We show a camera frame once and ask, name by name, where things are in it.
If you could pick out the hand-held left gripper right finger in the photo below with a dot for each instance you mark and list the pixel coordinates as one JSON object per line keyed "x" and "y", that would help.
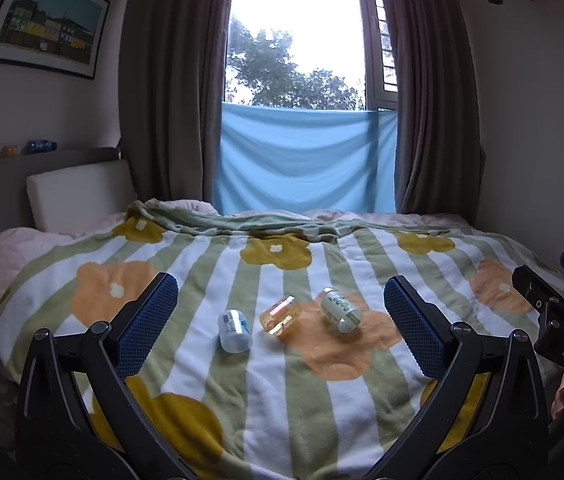
{"x": 414, "y": 330}

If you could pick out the white cushion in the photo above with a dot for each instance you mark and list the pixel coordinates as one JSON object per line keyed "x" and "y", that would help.
{"x": 77, "y": 192}

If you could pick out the light blue cloth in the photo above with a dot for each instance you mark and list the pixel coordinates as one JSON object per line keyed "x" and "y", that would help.
{"x": 302, "y": 160}

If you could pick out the grey-brown curtain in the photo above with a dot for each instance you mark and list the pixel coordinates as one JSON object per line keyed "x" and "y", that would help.
{"x": 434, "y": 95}
{"x": 172, "y": 85}

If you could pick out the framed picture of houses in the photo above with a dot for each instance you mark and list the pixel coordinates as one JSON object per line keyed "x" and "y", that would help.
{"x": 47, "y": 17}

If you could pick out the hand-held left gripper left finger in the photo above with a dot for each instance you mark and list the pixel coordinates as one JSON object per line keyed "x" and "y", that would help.
{"x": 148, "y": 327}

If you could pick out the blue plastic bottle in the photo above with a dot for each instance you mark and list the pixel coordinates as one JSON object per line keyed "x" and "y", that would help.
{"x": 39, "y": 146}

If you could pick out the white bottle blue label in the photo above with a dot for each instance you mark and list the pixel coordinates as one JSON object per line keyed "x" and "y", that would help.
{"x": 234, "y": 334}

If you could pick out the white bottle green label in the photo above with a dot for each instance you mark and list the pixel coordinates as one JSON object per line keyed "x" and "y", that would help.
{"x": 341, "y": 311}

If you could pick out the window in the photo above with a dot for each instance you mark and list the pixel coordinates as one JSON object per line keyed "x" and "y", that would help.
{"x": 374, "y": 60}

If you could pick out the striped floral blanket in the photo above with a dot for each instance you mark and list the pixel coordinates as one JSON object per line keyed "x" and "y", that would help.
{"x": 272, "y": 410}

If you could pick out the clear amber bottle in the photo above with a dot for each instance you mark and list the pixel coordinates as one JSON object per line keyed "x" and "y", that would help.
{"x": 281, "y": 316}

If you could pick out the small orange container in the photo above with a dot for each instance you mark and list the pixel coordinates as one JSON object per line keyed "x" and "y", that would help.
{"x": 10, "y": 151}

